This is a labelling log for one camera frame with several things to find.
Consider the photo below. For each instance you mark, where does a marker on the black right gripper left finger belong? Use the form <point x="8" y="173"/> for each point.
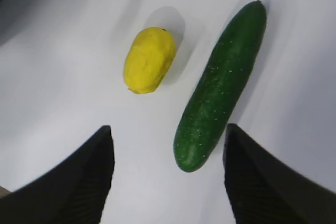
<point x="74" y="191"/>

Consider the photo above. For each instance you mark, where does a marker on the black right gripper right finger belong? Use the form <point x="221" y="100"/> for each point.
<point x="262" y="189"/>

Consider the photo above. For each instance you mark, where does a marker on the green cucumber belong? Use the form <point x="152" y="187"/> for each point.
<point x="222" y="82"/>

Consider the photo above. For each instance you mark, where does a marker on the yellow lemon-shaped fruit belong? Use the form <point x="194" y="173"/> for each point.
<point x="149" y="59"/>

